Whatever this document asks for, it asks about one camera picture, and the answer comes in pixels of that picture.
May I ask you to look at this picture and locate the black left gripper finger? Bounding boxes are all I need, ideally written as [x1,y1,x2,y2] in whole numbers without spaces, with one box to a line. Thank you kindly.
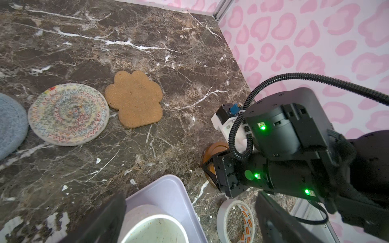
[61,194,127,243]

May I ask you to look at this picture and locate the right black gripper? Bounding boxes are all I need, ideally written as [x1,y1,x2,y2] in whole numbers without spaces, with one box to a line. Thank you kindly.
[202,150,322,243]

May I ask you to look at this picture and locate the white speckled mug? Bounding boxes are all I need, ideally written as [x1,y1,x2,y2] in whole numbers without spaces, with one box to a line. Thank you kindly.
[118,205,188,243]

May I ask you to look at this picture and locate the brown round wooden coaster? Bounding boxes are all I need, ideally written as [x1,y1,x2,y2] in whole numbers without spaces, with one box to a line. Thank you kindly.
[201,142,229,189]

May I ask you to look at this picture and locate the multicolour woven round coaster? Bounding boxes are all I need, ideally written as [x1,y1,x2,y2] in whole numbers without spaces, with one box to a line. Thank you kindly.
[28,83,109,146]

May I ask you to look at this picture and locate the cork paw-shaped coaster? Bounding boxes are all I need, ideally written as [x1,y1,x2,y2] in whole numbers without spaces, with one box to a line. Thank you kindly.
[104,70,163,129]

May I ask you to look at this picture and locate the blue-grey woven round coaster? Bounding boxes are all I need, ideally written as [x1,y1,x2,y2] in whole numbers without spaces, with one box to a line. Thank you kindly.
[1,93,29,160]

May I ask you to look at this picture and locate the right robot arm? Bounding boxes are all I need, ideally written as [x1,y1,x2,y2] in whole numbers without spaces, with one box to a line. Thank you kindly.
[203,88,389,240]

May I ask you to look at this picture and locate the clear tape roll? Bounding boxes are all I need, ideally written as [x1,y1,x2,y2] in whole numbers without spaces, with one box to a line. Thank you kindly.
[216,199,256,243]

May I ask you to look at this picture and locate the lavender plastic tray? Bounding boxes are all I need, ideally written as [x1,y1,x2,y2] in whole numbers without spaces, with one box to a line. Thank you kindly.
[126,175,207,243]

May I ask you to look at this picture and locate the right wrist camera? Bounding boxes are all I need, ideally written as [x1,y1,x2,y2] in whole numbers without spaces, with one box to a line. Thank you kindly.
[211,103,247,153]

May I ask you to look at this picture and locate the aluminium frame corner post right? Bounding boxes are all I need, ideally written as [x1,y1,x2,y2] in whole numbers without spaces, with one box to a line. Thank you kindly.
[213,0,234,22]

